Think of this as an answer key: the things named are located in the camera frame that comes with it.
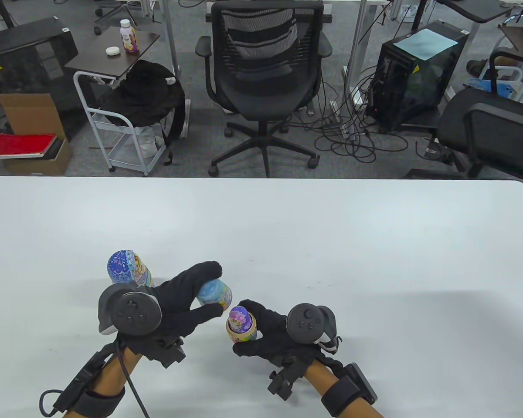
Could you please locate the black desk top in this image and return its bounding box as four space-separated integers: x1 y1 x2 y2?
434 0 523 23

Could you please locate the medium Russian doll base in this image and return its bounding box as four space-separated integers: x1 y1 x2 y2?
226 313 258 345

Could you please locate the large blue Russian doll top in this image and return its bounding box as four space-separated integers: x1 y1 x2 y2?
108 249 152 286

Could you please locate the dark wood side table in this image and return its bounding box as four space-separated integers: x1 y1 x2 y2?
65 25 161 83

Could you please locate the black backpack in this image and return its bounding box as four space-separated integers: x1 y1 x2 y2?
99 60 187 166

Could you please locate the cardboard box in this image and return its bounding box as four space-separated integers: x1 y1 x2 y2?
0 93 73 176

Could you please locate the bundle of black floor cables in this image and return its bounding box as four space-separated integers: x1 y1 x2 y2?
288 65 412 164

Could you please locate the white power strip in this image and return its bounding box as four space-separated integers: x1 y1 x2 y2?
330 99 353 139

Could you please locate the blue bag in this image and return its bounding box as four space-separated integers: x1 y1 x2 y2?
468 78 523 100

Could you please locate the red notebook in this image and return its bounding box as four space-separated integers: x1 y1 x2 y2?
0 133 58 160

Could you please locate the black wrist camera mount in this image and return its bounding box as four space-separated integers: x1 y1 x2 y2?
267 361 314 401
146 337 187 368

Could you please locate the black equipment cabinet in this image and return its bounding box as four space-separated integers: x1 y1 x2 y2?
0 17 80 142

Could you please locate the black mesh office chair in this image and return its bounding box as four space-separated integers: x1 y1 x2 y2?
195 0 333 178

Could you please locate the person's right hand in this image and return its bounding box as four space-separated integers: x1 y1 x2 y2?
232 299 345 368

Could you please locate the medium light blue doll top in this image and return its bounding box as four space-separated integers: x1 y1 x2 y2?
197 280 233 310

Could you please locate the person's left hand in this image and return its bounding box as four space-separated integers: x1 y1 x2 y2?
118 261 224 362

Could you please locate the white desk leg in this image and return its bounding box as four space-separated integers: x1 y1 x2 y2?
343 0 379 103
163 0 183 79

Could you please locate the black computer tower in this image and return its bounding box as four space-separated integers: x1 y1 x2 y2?
365 20 469 133

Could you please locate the small purple Russian doll top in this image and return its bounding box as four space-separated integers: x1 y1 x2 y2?
229 306 251 334

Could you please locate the bottle with purple label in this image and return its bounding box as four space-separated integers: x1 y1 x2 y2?
119 19 139 55

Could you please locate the person's right forearm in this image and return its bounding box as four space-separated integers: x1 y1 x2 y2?
307 359 384 418

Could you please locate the black chair with grey frame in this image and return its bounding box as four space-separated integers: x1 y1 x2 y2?
403 87 523 185

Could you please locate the black VR controller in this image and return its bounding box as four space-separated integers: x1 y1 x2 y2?
286 303 343 353
98 283 163 337

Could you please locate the grey chair star base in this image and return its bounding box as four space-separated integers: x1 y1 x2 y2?
94 0 157 36

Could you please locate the person's left forearm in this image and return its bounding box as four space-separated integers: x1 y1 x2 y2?
83 346 142 418

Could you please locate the white metal cart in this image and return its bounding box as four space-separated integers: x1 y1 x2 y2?
73 71 168 177

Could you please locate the light blue paper sheet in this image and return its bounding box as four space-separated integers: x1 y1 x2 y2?
394 28 458 61

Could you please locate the black forearm strap pack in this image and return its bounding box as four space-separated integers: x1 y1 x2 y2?
321 363 377 418
54 348 126 418

